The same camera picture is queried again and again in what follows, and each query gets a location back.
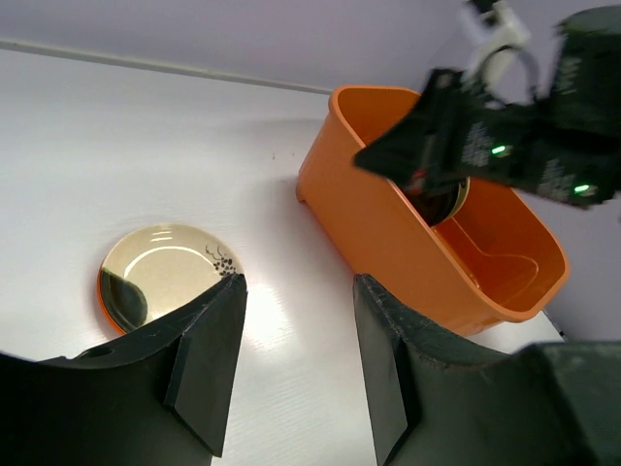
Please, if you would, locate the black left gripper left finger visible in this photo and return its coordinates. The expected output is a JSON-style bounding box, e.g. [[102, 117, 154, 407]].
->
[[1, 274, 247, 465]]

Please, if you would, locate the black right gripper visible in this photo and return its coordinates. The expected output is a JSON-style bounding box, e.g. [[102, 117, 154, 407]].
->
[[353, 69, 620, 209]]

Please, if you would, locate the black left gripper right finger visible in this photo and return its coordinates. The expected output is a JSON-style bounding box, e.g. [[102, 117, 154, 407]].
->
[[353, 274, 620, 465]]

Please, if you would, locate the orange plate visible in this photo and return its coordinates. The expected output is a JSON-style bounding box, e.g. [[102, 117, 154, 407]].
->
[[96, 268, 126, 336]]

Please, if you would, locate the cream plate with black motif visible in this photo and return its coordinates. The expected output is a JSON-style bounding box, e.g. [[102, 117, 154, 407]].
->
[[100, 222, 244, 334]]

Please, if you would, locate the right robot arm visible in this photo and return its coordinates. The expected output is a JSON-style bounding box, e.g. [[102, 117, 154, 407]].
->
[[353, 5, 620, 209]]

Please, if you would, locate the orange plastic dish rack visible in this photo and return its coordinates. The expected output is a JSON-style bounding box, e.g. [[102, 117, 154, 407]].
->
[[296, 84, 570, 336]]

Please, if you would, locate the dark brown plate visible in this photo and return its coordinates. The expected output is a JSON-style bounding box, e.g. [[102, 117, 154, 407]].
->
[[407, 179, 470, 226]]

